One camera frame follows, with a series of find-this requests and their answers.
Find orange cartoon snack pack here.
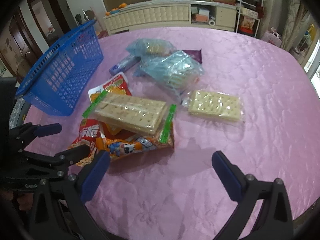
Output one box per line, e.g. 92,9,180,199
94,122,175,161

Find red orange snack bag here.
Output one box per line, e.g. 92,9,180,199
69,118,123,168

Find blue plastic basket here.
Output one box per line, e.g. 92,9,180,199
16,20,104,116

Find red yellow snack pouch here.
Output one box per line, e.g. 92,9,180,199
88,72,132,102

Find green-edged cracker pack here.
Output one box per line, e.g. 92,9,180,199
82,90,176,144

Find clear cracker pack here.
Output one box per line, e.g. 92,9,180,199
181,89,244,122

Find small light blue snack bag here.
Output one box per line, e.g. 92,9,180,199
126,38,177,57

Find large light blue snack bag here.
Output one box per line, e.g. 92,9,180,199
134,50,204,98

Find grey embroidered cushion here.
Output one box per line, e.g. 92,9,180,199
9,98,31,129

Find pink quilted table cover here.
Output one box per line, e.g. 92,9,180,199
23,26,320,240

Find purple tube snack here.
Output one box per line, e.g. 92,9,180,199
109,55,140,76

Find oranges on cabinet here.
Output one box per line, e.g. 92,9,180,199
105,3,127,16

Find dark purple snack packet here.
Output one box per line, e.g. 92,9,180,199
183,49,202,64

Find pink shopping bag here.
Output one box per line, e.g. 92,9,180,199
261,28,282,47

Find cream TV cabinet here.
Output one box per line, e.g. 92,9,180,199
104,0,237,35

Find white metal shelf rack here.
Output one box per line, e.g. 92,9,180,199
235,0,264,38

